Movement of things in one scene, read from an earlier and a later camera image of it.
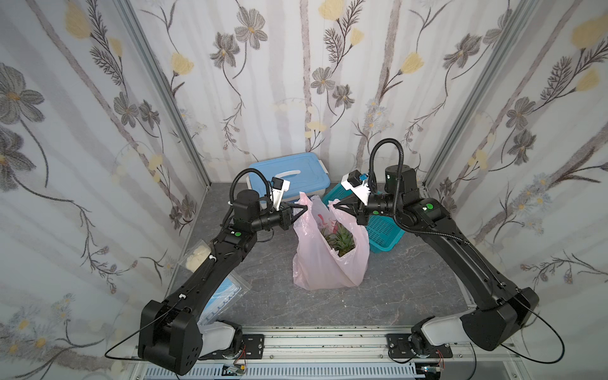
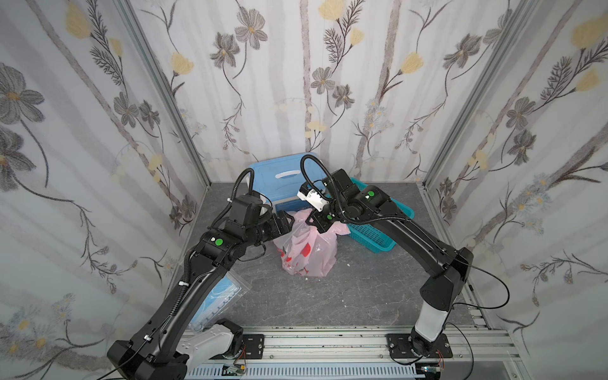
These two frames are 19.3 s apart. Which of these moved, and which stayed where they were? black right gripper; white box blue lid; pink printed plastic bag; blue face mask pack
Moved: black right gripper; pink printed plastic bag
Stayed: blue face mask pack; white box blue lid
